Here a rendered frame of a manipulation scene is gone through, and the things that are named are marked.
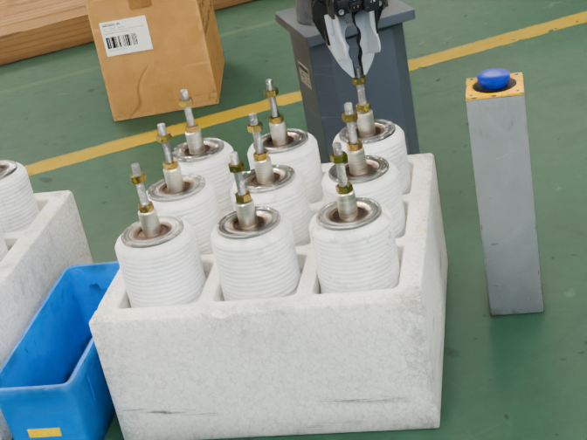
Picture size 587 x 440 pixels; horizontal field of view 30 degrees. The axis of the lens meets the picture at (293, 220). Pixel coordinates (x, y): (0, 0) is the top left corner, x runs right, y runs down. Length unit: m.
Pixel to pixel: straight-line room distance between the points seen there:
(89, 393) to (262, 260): 0.29
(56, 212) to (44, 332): 0.21
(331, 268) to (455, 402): 0.24
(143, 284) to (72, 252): 0.38
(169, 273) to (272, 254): 0.13
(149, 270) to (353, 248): 0.24
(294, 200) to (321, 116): 0.49
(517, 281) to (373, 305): 0.31
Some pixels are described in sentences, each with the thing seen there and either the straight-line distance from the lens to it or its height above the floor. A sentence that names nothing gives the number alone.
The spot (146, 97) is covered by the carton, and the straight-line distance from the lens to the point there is 2.44.
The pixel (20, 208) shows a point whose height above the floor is 0.20.
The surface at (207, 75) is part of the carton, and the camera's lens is 2.41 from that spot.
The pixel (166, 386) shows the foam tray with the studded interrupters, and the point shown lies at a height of 0.08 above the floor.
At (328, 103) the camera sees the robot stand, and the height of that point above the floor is 0.18.
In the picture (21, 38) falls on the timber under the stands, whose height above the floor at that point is 0.06.
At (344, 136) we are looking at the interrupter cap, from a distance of 1.45.
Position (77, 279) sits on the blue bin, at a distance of 1.59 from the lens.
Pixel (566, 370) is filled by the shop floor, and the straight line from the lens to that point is 1.38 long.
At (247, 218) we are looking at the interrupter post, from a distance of 1.26.
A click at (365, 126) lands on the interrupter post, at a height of 0.27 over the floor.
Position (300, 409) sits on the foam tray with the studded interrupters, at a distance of 1.31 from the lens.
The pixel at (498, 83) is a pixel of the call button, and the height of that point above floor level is 0.32.
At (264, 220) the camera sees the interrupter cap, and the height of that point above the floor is 0.25.
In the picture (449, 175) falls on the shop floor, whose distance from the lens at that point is 1.90.
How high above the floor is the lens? 0.81
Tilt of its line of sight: 26 degrees down
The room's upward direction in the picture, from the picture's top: 11 degrees counter-clockwise
